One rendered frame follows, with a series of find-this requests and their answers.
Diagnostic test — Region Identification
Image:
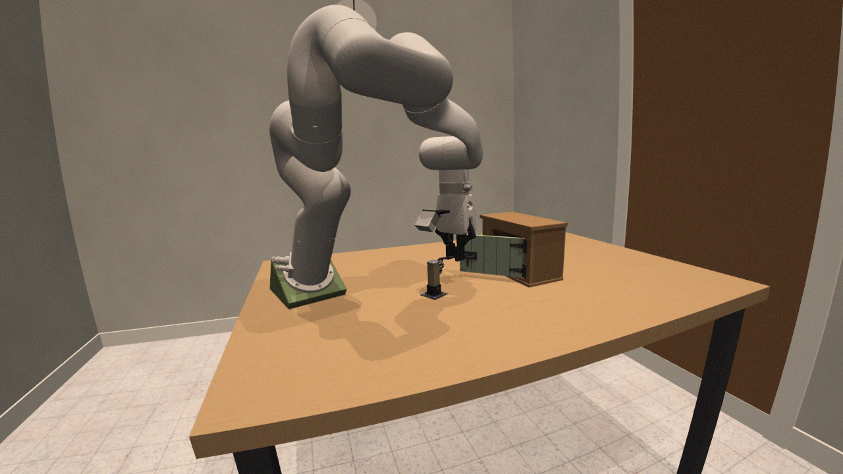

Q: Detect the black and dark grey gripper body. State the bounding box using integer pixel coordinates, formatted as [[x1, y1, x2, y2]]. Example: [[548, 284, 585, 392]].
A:
[[436, 193, 476, 235]]

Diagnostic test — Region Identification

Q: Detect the small brown wooden cabinet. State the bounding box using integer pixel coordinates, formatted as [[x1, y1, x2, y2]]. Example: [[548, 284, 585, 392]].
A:
[[460, 212, 568, 288]]

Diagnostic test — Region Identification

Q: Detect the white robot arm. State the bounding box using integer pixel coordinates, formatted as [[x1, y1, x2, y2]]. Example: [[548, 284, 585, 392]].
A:
[[269, 5, 483, 293]]

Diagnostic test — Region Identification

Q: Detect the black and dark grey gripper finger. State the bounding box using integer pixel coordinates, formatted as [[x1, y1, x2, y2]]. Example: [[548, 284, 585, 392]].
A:
[[455, 218, 476, 262], [435, 228, 455, 257]]

